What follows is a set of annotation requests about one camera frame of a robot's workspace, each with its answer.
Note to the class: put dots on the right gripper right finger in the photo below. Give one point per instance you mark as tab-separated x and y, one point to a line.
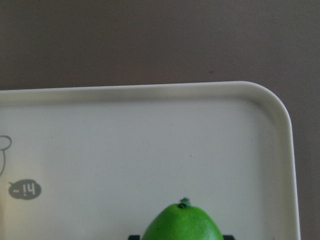
227	237

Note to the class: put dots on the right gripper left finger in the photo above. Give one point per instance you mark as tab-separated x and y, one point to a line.
134	237

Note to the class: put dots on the green lime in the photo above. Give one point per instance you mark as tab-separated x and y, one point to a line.
182	221

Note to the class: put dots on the cream rabbit tray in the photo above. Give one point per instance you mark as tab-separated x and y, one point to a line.
99	163

